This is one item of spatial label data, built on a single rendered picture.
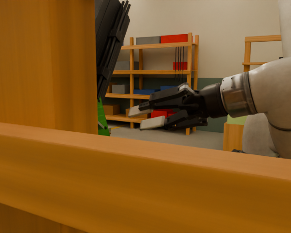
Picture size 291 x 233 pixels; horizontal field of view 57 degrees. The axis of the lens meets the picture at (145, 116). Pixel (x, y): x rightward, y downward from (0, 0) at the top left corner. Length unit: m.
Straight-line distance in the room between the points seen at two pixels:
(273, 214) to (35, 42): 0.31
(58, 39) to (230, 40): 6.05
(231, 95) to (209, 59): 5.87
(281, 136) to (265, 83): 0.14
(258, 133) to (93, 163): 1.00
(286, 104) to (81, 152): 0.41
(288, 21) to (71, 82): 0.61
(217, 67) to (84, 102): 6.02
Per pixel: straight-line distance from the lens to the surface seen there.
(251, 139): 1.22
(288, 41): 0.81
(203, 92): 0.59
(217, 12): 6.51
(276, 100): 0.55
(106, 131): 0.87
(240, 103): 0.56
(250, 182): 0.21
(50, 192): 0.31
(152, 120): 0.70
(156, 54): 6.94
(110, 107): 7.11
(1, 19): 0.42
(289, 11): 0.84
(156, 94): 0.62
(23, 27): 0.39
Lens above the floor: 1.34
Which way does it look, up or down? 9 degrees down
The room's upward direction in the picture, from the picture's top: straight up
